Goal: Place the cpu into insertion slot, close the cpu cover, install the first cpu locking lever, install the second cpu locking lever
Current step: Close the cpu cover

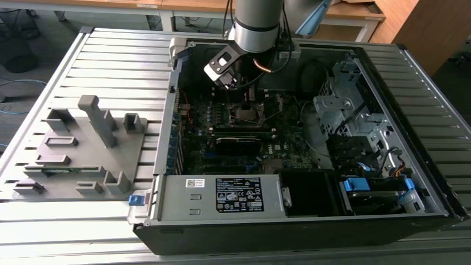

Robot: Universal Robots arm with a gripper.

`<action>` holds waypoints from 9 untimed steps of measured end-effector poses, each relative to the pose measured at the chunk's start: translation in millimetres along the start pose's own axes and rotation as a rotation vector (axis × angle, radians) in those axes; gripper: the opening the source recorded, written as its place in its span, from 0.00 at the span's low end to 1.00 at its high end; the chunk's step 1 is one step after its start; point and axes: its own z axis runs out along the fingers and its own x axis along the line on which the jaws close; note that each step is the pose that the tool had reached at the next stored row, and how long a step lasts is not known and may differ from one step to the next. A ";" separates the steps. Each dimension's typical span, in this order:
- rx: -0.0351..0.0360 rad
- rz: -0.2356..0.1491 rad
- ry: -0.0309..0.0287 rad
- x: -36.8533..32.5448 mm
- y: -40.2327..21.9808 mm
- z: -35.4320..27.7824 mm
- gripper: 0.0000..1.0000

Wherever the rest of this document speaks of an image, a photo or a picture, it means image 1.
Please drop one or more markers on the metal chipset heat sink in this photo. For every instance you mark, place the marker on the metal chipset heat sink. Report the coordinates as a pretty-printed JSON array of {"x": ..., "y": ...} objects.
[{"x": 272, "y": 164}]

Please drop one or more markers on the blue case latch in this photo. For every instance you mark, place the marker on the blue case latch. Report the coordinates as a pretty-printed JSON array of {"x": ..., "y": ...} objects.
[{"x": 135, "y": 200}]

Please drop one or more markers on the silver metal drive cage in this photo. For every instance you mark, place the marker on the silver metal drive cage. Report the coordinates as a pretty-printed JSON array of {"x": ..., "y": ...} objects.
[{"x": 331, "y": 103}]

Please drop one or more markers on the green RAM stick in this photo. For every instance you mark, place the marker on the green RAM stick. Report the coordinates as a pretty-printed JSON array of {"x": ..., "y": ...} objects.
[{"x": 60, "y": 171}]

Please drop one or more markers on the black waste bin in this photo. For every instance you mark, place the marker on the black waste bin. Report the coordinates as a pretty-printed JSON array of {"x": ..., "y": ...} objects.
[{"x": 18, "y": 60}]

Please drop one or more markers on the blue disk carrier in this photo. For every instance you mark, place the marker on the blue disk carrier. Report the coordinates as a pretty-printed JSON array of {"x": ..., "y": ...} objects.
[{"x": 355, "y": 184}]

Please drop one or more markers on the silver green CPU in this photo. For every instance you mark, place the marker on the silver green CPU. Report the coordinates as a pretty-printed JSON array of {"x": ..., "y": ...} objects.
[{"x": 244, "y": 114}]

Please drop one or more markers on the green motherboard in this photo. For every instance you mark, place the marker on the green motherboard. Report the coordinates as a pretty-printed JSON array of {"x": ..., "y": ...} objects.
[{"x": 291, "y": 138}]

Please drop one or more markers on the grey case release latch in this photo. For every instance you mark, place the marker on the grey case release latch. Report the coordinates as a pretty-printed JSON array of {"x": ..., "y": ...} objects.
[{"x": 178, "y": 45}]

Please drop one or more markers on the pale blue teach pendant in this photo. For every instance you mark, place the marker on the pale blue teach pendant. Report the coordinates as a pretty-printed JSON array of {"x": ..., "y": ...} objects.
[{"x": 312, "y": 19}]

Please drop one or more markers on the grey parts rack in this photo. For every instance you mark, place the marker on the grey parts rack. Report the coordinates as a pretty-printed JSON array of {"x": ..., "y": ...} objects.
[{"x": 122, "y": 154}]

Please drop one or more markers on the wooden top desk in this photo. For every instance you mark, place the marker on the wooden top desk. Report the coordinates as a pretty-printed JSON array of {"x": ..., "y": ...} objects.
[
  {"x": 352, "y": 12},
  {"x": 92, "y": 2}
]

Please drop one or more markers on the CPU socket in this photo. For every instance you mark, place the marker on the CPU socket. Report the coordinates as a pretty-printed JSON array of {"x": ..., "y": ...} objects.
[{"x": 259, "y": 117}]

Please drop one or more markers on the black graphics card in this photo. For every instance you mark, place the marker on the black graphics card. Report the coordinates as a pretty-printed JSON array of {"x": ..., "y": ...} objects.
[{"x": 236, "y": 147}]

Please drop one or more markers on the grey power supply unit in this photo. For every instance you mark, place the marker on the grey power supply unit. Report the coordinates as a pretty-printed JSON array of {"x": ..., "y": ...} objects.
[{"x": 176, "y": 193}]

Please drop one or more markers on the hard disk drive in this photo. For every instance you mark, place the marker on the hard disk drive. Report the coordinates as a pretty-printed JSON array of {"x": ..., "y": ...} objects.
[{"x": 375, "y": 194}]

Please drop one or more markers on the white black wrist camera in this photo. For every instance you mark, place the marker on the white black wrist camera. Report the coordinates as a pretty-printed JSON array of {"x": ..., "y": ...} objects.
[{"x": 220, "y": 60}]

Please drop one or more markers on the RAM slot white clips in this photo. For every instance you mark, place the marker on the RAM slot white clips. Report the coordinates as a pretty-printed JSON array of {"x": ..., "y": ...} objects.
[{"x": 258, "y": 130}]

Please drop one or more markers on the wooden cabinet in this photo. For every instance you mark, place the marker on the wooden cabinet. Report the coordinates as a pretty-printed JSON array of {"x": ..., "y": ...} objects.
[{"x": 434, "y": 30}]

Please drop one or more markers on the black grey PC case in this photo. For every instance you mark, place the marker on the black grey PC case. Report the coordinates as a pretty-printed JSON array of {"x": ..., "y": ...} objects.
[{"x": 258, "y": 240}]

